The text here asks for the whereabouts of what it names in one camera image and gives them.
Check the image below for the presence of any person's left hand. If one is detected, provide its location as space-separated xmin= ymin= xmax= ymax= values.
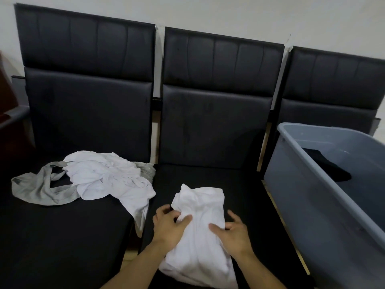
xmin=152 ymin=204 xmax=193 ymax=254

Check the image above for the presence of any grey garment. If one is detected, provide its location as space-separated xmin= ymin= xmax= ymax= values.
xmin=11 ymin=161 xmax=156 ymax=206

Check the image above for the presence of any grey plastic bin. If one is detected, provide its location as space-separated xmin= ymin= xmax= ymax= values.
xmin=263 ymin=122 xmax=385 ymax=289

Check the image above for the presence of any white garment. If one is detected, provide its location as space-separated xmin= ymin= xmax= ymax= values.
xmin=158 ymin=183 xmax=239 ymax=289
xmin=63 ymin=151 xmax=156 ymax=239

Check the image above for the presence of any black garment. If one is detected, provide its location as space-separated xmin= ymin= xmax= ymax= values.
xmin=302 ymin=147 xmax=352 ymax=183

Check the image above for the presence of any person's right hand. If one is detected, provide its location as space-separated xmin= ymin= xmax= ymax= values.
xmin=208 ymin=210 xmax=255 ymax=262

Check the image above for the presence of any person's right forearm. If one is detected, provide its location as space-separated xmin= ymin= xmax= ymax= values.
xmin=234 ymin=250 xmax=287 ymax=289

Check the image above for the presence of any black padded chair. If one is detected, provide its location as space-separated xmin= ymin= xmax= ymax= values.
xmin=0 ymin=3 xmax=157 ymax=289
xmin=138 ymin=26 xmax=311 ymax=289
xmin=261 ymin=46 xmax=385 ymax=175

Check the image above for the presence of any dark red furniture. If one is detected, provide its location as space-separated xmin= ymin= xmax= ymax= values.
xmin=0 ymin=50 xmax=33 ymax=166

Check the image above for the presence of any person's left forearm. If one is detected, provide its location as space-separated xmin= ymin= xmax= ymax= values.
xmin=100 ymin=241 xmax=169 ymax=289

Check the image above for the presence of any crumpled white garment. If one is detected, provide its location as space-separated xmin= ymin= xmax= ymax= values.
xmin=63 ymin=151 xmax=156 ymax=239

